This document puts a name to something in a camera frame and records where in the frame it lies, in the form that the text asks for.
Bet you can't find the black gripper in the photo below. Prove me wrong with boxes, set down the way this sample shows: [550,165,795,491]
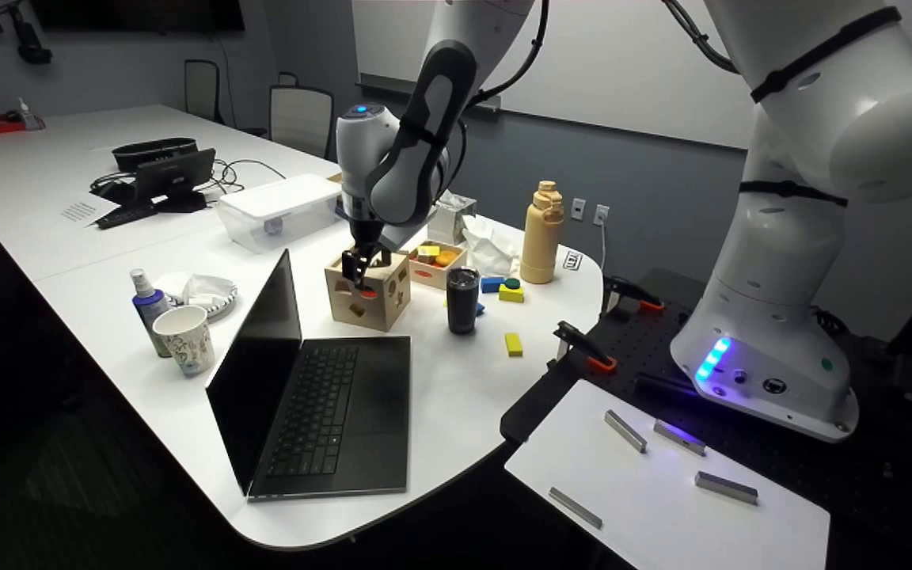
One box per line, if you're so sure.
[338,214,396,286]

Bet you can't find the wooden shape sorter cube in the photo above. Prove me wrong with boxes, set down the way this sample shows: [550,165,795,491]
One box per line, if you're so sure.
[322,251,414,334]

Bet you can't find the black laptop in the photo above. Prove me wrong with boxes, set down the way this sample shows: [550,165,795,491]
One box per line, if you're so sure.
[201,248,414,502]

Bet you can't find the wooden tray with blocks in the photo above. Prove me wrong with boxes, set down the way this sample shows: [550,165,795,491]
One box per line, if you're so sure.
[402,237,467,292]

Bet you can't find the grey white tissue box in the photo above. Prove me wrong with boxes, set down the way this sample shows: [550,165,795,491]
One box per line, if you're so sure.
[425,190,479,248]

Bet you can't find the black tumbler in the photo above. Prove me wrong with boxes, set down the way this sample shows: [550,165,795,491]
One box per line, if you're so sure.
[442,267,481,338]

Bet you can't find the white plastic container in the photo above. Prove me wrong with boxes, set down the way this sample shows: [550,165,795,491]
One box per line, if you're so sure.
[211,172,344,253]

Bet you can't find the clear plastic bag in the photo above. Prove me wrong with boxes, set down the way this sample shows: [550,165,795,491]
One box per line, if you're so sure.
[463,213,530,283]

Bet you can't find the grey mesh office chair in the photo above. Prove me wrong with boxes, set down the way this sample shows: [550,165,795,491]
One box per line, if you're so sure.
[265,81,337,159]
[181,58,226,122]

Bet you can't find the tan water bottle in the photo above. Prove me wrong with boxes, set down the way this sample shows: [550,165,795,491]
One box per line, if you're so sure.
[519,177,566,289]

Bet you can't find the patterned paper cup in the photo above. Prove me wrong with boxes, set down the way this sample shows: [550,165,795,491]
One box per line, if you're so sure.
[149,304,215,381]

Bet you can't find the black desk phone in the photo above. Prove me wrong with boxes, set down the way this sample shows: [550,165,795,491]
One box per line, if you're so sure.
[88,146,219,230]

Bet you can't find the blue spray bottle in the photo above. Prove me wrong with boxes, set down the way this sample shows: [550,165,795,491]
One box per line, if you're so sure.
[125,267,174,362]

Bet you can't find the black orange clamp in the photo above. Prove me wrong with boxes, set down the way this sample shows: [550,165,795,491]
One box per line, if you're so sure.
[550,317,619,376]
[601,275,667,319]

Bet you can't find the black oblong case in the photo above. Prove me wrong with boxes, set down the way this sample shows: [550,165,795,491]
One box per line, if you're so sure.
[110,137,198,175]

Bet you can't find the grey metal strip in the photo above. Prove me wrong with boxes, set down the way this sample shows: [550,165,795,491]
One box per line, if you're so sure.
[547,483,606,532]
[651,419,708,458]
[693,470,763,505]

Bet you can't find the white flat board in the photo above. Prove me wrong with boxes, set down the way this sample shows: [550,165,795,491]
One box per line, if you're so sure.
[502,376,834,570]

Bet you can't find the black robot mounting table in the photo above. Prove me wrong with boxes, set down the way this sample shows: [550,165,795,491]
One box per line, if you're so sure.
[496,267,912,570]

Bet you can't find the tangled thin cables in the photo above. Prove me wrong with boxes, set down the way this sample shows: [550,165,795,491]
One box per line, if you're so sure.
[198,154,289,199]

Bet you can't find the white wall whiteboard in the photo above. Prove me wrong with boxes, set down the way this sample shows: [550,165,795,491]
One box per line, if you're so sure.
[349,0,767,151]

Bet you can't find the black wall television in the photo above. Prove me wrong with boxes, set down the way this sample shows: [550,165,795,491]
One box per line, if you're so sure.
[29,0,246,34]

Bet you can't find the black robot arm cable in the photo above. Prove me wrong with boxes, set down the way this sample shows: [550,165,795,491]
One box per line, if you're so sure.
[463,0,742,111]

